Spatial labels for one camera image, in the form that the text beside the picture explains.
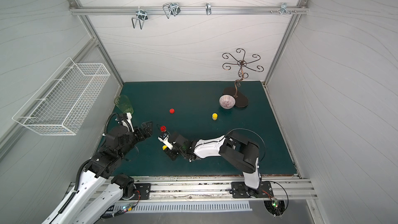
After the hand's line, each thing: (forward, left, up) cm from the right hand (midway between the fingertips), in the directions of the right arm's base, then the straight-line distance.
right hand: (166, 146), depth 85 cm
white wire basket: (+6, +43, +29) cm, 53 cm away
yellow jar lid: (-1, 0, +2) cm, 2 cm away
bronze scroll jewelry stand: (+37, -46, -2) cm, 59 cm away
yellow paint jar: (+22, -27, -2) cm, 35 cm away
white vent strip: (-26, -16, -4) cm, 31 cm away
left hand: (+4, +7, +17) cm, 19 cm away
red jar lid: (+26, +3, -3) cm, 27 cm away
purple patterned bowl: (+35, -36, -3) cm, 50 cm away
